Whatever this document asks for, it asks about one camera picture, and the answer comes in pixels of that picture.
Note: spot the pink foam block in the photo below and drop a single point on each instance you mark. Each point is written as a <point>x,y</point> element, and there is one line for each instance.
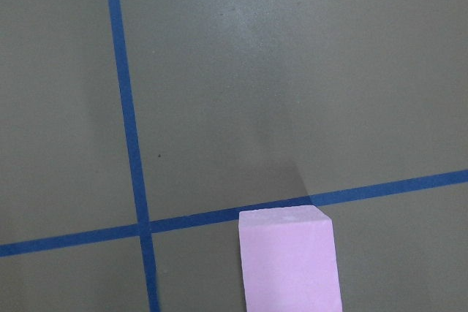
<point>288,260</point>

